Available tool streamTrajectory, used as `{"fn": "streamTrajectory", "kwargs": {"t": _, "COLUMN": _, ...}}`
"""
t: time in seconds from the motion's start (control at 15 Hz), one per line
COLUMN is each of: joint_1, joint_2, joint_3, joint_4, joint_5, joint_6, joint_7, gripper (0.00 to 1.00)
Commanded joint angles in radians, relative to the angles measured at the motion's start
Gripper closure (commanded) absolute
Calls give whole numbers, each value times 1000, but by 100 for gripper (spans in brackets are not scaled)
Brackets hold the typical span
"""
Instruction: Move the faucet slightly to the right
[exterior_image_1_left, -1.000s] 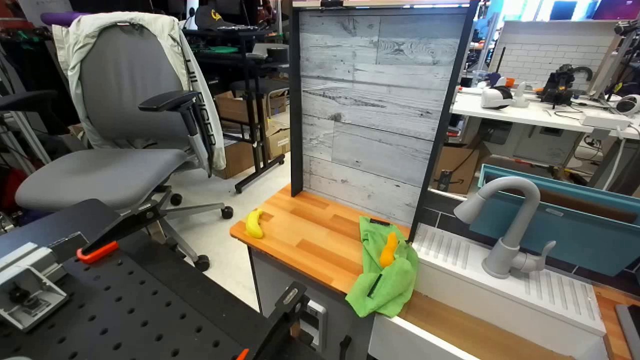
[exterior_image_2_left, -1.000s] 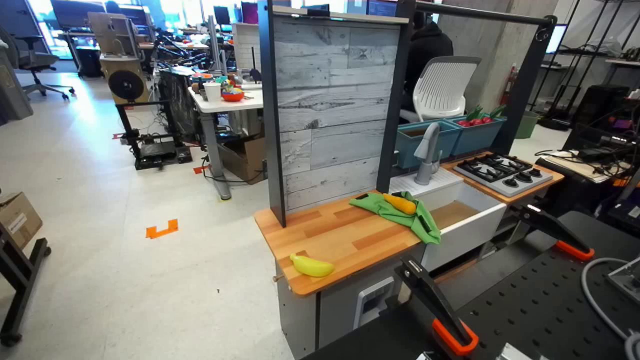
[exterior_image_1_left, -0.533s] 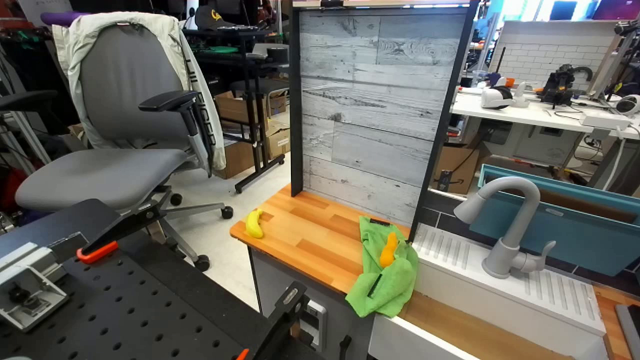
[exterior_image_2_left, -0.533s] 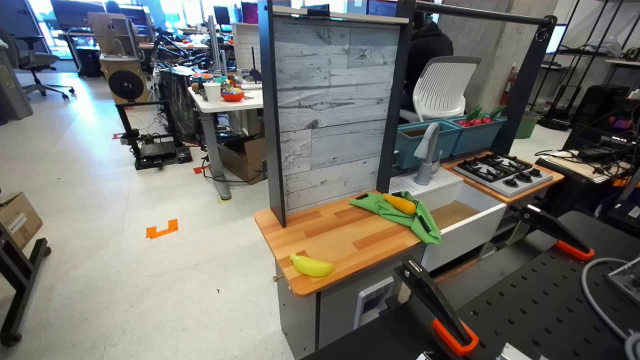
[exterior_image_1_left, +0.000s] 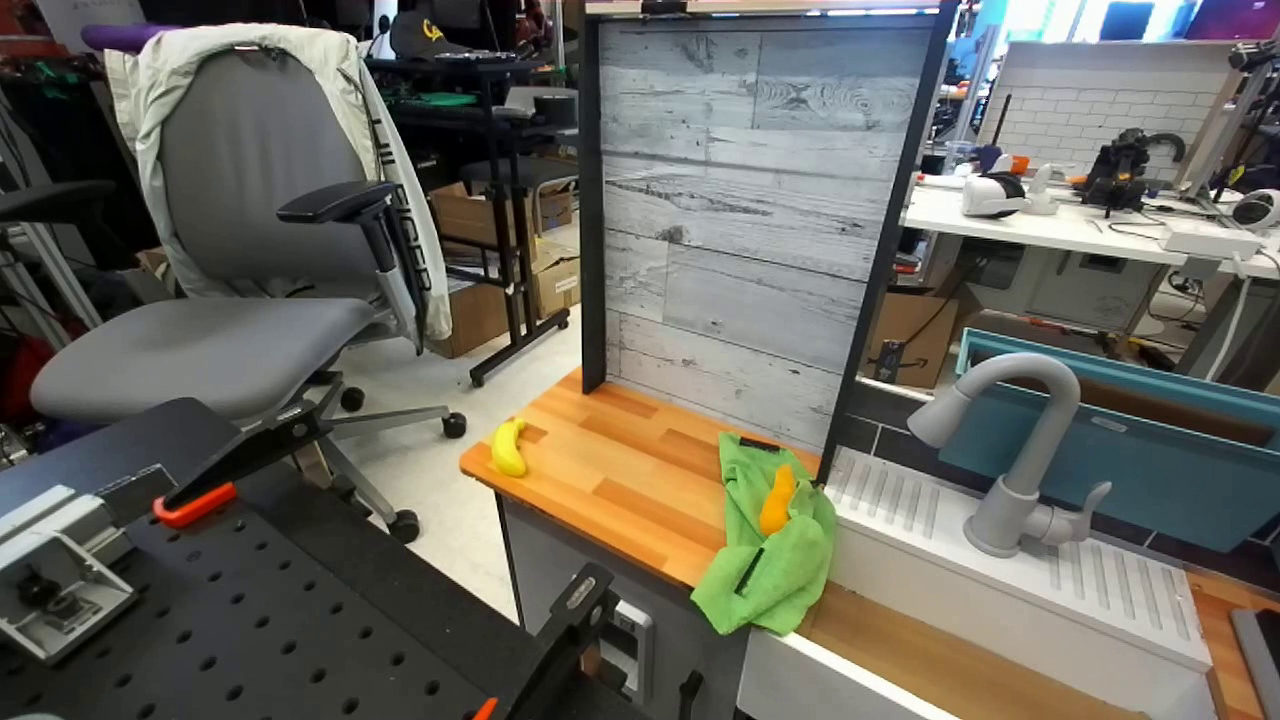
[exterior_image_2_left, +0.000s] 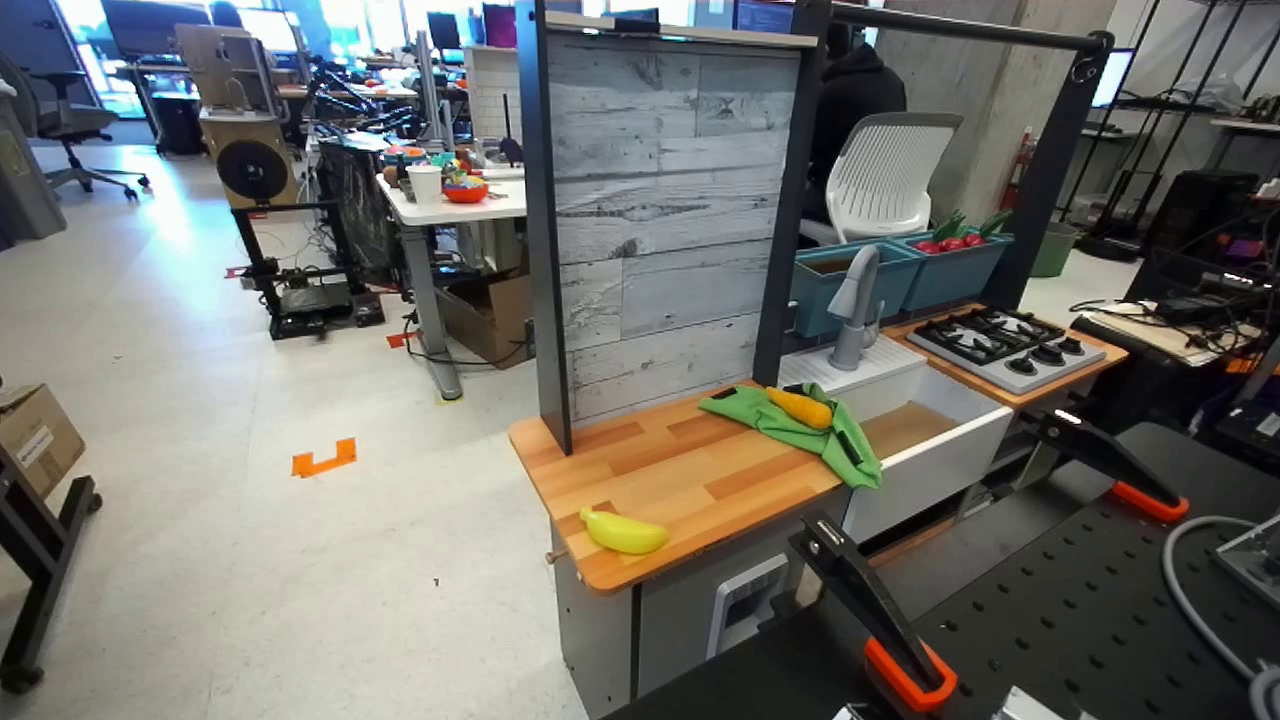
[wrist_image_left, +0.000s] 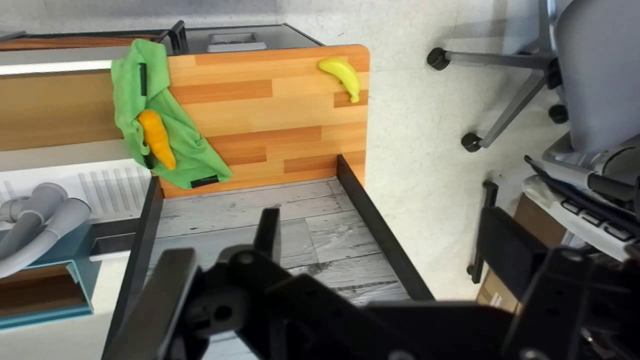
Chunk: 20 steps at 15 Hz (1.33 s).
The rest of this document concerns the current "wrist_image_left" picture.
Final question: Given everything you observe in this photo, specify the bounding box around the cardboard box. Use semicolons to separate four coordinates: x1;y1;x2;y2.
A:
475;193;571;314

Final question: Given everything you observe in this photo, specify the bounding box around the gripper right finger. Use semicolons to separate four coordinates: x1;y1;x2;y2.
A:
476;206;640;360

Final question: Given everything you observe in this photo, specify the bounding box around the orange toy carrot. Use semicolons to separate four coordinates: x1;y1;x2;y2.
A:
136;109;177;171

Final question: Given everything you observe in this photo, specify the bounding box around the white toy sink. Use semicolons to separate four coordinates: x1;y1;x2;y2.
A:
0;159;154;262

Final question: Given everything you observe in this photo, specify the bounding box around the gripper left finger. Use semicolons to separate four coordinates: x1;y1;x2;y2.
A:
102;207;373;360

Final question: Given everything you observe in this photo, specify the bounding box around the wooden toy kitchen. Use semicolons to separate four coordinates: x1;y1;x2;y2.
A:
0;44;436;360

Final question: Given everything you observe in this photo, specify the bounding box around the grey toy faucet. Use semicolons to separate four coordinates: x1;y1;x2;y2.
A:
0;182;94;279

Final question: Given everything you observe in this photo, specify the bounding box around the yellow toy banana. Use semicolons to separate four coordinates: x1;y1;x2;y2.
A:
317;57;362;104

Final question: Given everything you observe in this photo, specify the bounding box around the grey office chair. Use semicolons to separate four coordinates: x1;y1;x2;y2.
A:
426;0;640;154

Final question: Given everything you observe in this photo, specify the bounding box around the green cloth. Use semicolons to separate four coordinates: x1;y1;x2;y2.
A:
110;38;234;190

